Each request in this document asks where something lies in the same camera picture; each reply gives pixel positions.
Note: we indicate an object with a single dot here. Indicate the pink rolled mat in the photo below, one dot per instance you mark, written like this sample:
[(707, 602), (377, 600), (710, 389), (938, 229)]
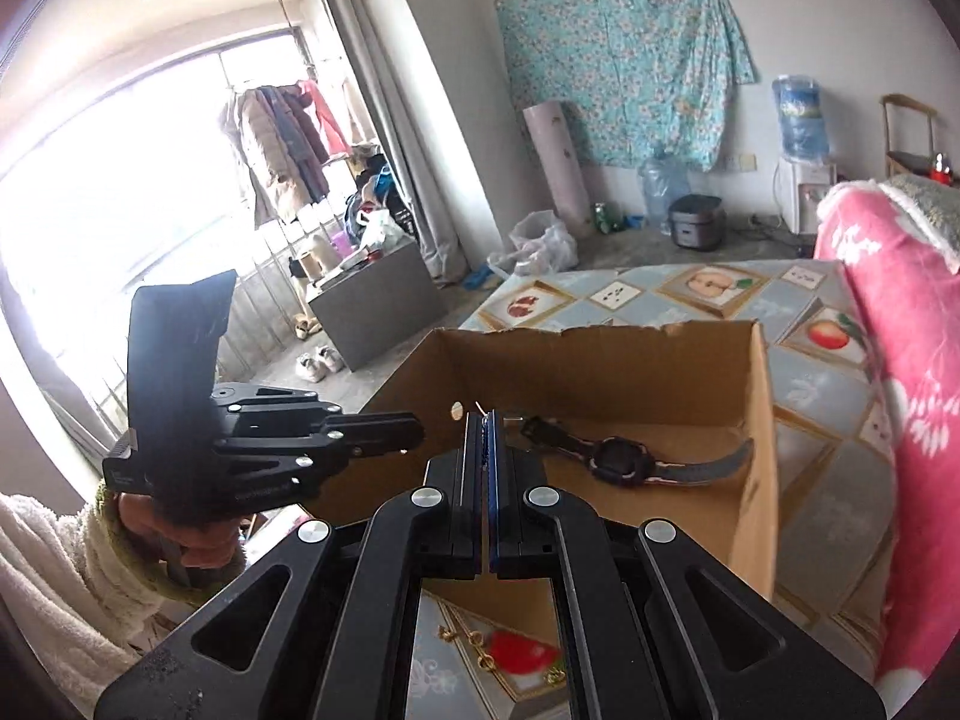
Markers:
[(559, 165)]

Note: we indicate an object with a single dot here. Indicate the metal window railing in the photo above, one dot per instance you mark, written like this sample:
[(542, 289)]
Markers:
[(262, 300)]

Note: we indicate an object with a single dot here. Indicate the pile of clothes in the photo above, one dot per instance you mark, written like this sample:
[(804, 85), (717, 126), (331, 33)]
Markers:
[(375, 202)]

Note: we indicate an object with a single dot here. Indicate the clear water jug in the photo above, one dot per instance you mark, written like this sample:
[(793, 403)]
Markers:
[(664, 187)]

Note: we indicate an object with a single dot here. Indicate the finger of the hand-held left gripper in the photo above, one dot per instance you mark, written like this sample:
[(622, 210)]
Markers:
[(315, 465), (375, 426)]

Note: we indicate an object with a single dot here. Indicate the teal floral wall cloth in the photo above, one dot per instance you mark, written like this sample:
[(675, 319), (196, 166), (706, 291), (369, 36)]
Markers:
[(622, 60)]

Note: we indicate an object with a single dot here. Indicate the white water dispenser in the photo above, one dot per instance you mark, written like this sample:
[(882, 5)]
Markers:
[(799, 195)]

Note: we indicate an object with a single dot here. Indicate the blue water jug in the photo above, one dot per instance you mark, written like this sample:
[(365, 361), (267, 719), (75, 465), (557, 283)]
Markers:
[(799, 120)]

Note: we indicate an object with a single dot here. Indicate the grey patterned blanket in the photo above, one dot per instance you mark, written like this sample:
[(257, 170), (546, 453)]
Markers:
[(934, 210)]

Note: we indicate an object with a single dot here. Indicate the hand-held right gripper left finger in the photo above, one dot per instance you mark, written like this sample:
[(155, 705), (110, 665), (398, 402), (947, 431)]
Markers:
[(471, 495)]

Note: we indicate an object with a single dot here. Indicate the row of hanging clothes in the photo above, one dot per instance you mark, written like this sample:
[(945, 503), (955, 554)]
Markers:
[(270, 142)]

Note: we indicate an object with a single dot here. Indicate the white shoe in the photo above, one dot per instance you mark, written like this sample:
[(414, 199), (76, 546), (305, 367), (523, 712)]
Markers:
[(331, 358), (311, 367)]

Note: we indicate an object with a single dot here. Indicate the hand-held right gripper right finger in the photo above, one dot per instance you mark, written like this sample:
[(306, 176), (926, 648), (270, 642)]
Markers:
[(510, 495)]

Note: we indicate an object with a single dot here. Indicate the grey curtain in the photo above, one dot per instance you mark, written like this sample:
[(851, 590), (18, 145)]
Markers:
[(390, 90)]

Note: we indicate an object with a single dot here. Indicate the clear plastic bag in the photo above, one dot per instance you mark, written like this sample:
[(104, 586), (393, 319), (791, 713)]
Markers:
[(536, 244)]

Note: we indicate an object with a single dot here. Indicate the blue slipper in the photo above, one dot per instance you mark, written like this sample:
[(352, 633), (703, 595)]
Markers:
[(480, 279)]

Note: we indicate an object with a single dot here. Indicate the grey rice cooker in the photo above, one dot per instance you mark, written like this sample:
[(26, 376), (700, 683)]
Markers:
[(697, 225)]

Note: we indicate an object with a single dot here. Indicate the grey cabinet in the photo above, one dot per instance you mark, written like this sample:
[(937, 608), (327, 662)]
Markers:
[(382, 307)]

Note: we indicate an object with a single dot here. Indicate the wooden chair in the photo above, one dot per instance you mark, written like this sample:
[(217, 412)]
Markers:
[(889, 135)]

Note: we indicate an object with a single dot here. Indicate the person's left hand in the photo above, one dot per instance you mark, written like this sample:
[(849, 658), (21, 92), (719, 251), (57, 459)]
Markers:
[(202, 547)]

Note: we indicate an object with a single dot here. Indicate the pink floral blanket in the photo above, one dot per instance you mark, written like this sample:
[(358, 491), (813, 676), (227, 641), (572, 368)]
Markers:
[(922, 405)]

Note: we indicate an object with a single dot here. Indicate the green bottle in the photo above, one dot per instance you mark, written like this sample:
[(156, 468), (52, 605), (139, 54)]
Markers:
[(602, 217)]

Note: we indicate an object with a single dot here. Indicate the brown cardboard box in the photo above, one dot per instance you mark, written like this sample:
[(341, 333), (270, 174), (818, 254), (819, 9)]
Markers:
[(660, 390)]

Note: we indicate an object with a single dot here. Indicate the beige slippers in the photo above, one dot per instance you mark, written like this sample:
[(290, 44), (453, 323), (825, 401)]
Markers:
[(309, 328)]

